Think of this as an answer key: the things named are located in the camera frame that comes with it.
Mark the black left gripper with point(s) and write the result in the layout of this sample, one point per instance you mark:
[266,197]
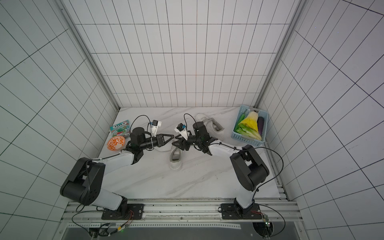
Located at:
[161,140]

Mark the light blue plastic basket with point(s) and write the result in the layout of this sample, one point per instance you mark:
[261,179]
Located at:
[246,139]

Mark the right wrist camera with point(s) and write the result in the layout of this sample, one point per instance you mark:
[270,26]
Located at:
[182,132]

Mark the white sneaker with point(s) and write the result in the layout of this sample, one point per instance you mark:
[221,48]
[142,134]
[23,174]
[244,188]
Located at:
[212,126]
[174,155]

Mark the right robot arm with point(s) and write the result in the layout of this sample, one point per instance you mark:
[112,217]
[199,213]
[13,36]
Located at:
[251,171]

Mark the purple eggplant toy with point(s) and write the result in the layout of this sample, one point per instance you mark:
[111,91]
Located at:
[261,123]

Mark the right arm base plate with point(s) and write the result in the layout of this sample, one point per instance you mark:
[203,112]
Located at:
[236,212]

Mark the orange patterned bowl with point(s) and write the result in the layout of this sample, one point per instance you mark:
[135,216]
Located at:
[116,143]

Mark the green chili pepper toy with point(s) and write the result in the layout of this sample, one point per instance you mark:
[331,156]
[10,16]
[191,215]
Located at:
[242,117]

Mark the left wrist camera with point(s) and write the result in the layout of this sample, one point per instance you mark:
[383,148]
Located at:
[155,125]

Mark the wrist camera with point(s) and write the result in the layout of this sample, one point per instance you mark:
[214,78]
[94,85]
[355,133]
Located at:
[155,125]
[182,132]

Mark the green snack packet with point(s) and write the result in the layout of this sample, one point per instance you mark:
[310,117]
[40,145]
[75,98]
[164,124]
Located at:
[121,129]

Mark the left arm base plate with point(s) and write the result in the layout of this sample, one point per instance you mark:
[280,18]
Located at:
[124,212]

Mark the green lettuce toy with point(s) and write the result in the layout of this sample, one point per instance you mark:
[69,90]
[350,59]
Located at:
[243,129]

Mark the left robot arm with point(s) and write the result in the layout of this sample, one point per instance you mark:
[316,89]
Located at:
[84,182]

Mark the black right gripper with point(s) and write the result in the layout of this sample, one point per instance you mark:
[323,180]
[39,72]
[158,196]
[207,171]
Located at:
[188,141]

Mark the aluminium mounting rail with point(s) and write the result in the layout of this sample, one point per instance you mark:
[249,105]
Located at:
[183,213]

